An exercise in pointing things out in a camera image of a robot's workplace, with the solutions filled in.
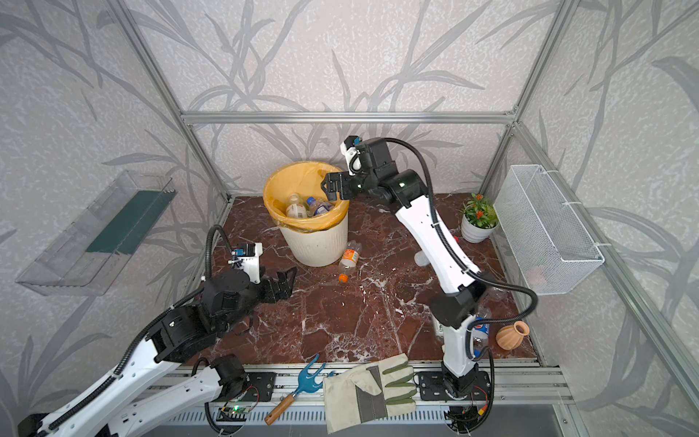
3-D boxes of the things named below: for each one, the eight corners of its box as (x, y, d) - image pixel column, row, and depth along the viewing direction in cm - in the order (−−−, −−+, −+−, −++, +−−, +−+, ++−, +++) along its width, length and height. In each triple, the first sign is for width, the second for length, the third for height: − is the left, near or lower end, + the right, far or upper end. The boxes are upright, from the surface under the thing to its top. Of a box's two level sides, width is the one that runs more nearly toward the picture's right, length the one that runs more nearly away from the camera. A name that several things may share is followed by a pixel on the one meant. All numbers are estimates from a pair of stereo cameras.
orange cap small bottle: (335, 281, 96) (334, 274, 92) (349, 246, 106) (348, 239, 102) (349, 284, 95) (348, 278, 91) (362, 249, 105) (362, 242, 101)
